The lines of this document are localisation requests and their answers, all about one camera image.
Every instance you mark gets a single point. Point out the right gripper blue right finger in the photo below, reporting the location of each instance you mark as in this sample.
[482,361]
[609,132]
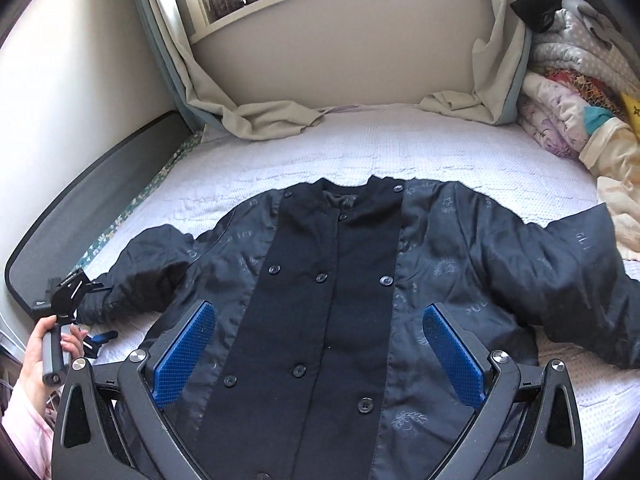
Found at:
[460,354]

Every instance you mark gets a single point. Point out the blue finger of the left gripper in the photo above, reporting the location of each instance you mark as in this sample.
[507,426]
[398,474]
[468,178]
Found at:
[94,344]

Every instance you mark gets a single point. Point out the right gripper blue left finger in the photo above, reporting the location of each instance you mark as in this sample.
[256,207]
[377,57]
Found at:
[175,353]

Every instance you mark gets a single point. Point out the black padded jacket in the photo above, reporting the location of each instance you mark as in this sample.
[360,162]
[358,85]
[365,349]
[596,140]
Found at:
[318,367]

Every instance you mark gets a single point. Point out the pink sleeve forearm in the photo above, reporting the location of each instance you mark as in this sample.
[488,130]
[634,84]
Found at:
[29,432]

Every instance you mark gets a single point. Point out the white quilted mattress cover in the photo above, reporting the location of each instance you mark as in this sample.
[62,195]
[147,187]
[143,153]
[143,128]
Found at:
[213,172]

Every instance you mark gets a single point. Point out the beige left curtain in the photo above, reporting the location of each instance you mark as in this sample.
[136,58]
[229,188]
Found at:
[200,100]

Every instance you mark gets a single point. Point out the beige curtain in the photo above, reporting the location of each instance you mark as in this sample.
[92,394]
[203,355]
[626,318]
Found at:
[498,68]
[200,100]

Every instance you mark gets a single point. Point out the beige right curtain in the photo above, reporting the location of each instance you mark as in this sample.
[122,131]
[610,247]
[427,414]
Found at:
[498,68]

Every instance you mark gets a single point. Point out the yellow patterned pillow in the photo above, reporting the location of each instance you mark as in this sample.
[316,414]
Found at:
[632,107]

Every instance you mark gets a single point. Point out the pile of folded bedding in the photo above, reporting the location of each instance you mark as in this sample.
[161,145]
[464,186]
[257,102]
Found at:
[570,104]

